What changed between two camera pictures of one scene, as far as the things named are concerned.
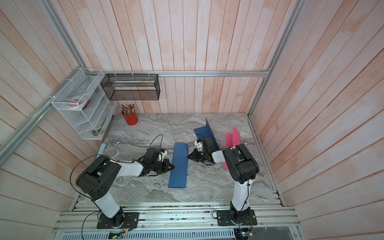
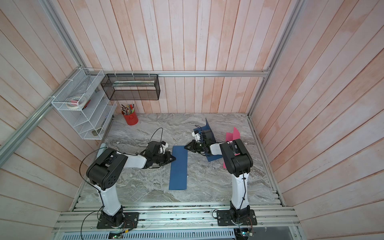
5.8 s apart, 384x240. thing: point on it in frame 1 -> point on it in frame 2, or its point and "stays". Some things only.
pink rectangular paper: (232, 140) stays
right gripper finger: (193, 155) -> (191, 146)
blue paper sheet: (178, 176) stays
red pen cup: (129, 114) stays
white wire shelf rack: (81, 101) stays
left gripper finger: (169, 166) -> (169, 158)
